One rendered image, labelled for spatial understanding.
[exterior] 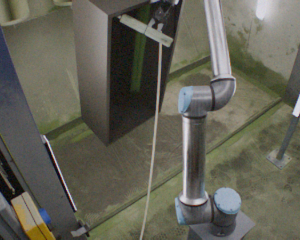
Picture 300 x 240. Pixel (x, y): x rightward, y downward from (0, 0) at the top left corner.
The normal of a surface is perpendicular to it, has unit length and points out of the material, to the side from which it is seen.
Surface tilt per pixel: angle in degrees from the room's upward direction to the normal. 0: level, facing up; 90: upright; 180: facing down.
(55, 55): 57
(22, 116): 90
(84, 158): 0
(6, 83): 90
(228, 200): 5
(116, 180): 0
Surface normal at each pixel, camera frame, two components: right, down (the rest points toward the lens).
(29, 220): -0.03, -0.73
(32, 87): 0.49, 0.05
